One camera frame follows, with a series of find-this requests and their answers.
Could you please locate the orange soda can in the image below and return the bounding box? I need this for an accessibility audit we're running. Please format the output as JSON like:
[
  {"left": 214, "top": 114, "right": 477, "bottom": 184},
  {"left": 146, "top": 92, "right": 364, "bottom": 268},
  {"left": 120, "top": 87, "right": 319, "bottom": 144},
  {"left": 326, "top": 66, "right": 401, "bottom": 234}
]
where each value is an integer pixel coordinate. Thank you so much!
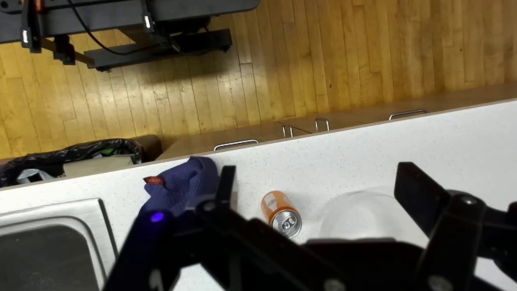
[{"left": 259, "top": 190, "right": 301, "bottom": 237}]

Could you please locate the black trash bag bin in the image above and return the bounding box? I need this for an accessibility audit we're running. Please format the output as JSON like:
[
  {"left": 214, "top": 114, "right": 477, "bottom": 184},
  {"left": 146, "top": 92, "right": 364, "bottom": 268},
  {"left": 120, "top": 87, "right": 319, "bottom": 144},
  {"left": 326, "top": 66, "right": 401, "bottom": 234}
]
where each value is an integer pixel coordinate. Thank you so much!
[{"left": 0, "top": 134, "right": 161, "bottom": 187}]

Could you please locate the translucent white plastic bowl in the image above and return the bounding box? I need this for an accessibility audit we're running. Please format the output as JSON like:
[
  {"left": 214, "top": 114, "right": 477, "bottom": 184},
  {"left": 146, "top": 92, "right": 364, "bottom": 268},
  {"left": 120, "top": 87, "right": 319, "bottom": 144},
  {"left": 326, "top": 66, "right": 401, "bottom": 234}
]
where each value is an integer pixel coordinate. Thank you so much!
[{"left": 317, "top": 190, "right": 426, "bottom": 244}]

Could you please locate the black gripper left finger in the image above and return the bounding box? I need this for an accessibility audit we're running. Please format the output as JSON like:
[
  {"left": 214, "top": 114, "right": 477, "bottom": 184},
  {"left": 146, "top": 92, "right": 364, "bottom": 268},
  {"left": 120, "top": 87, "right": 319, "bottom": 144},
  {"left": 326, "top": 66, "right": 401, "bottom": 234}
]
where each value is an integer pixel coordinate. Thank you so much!
[{"left": 103, "top": 166, "right": 298, "bottom": 291}]

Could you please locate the stainless steel double sink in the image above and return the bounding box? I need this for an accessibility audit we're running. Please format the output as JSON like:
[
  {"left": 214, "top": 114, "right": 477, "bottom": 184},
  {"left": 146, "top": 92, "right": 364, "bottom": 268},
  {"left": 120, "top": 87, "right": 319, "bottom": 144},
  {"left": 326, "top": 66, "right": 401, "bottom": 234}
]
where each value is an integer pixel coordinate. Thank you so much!
[{"left": 0, "top": 199, "right": 116, "bottom": 291}]

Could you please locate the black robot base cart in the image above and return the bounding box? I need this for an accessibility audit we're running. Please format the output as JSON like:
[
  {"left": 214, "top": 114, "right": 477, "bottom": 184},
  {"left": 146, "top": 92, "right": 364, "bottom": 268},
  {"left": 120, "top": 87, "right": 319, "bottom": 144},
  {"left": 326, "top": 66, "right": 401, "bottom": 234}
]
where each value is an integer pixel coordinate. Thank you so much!
[{"left": 0, "top": 0, "right": 259, "bottom": 71}]

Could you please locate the dark blue waffle towel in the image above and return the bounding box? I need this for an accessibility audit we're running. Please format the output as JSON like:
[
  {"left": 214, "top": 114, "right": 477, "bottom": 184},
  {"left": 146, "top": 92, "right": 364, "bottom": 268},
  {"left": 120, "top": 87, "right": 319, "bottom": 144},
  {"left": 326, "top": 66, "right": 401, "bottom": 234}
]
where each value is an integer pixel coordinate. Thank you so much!
[{"left": 141, "top": 157, "right": 217, "bottom": 216}]

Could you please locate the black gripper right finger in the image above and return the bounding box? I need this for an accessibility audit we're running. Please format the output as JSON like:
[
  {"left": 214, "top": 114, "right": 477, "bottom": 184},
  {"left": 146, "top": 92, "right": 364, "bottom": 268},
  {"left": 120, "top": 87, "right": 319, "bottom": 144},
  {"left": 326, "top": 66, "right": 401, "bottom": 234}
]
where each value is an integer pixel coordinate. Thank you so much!
[{"left": 393, "top": 161, "right": 517, "bottom": 291}]

